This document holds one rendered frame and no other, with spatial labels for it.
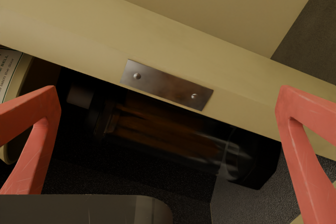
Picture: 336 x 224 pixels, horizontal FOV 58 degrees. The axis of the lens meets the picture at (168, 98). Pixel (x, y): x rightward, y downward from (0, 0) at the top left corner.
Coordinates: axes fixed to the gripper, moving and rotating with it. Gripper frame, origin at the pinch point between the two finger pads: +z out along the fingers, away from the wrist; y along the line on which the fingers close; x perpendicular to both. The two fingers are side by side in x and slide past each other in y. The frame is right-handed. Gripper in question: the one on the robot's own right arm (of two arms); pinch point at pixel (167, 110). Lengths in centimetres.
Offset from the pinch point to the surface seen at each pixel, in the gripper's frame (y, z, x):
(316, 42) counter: -25.3, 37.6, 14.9
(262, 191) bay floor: -12.2, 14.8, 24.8
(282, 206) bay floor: -13.0, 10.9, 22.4
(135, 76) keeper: 2.4, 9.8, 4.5
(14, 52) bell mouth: 14.6, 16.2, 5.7
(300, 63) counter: -23.6, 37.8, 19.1
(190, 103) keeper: -1.8, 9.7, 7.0
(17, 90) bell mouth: 13.7, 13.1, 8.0
